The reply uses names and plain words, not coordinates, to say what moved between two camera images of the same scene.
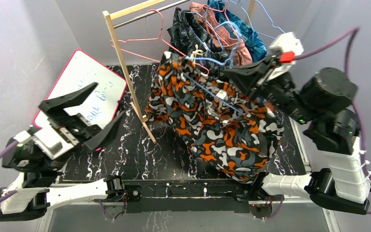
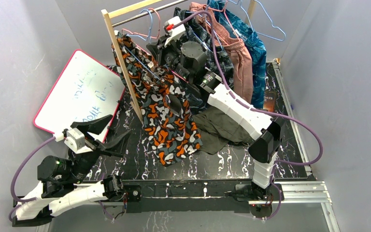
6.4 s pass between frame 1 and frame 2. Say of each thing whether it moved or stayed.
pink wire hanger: moved
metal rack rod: stayed
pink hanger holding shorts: stayed
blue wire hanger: moved
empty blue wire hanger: stayed
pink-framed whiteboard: stayed
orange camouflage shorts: moved
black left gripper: moved
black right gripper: moved
